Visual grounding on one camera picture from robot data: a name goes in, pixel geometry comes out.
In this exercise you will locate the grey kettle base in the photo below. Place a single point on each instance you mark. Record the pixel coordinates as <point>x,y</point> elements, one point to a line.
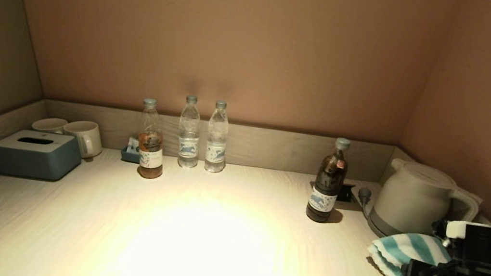
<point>377,228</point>

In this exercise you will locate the beige electric kettle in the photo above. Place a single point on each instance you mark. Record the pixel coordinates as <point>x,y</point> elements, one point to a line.
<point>411,202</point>

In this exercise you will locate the grey power plug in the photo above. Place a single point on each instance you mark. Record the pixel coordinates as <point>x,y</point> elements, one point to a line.
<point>363,193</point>

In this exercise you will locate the black recessed socket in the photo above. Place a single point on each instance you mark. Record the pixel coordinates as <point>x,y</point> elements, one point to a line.
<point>345,194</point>

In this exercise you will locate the bottle with dark liquid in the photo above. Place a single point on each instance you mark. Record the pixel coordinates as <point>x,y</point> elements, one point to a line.
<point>324,193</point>

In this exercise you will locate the clear water bottle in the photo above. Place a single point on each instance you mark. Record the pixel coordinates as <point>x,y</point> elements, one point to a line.
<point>215,153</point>
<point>187,149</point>

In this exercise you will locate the bottle with amber liquid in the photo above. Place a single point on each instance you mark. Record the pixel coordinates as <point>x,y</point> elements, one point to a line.
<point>150,158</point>

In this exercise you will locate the small blue tray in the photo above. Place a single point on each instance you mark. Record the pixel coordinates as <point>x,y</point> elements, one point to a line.
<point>128,156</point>

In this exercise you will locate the white ceramic mug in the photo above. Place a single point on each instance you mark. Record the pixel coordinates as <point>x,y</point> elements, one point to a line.
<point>84,135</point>
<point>49,124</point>

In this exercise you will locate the blue-grey tissue box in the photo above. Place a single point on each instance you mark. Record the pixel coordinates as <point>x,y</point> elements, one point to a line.
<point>35,159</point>

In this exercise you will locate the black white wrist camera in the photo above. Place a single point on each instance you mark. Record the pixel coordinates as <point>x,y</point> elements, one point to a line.
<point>485,244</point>

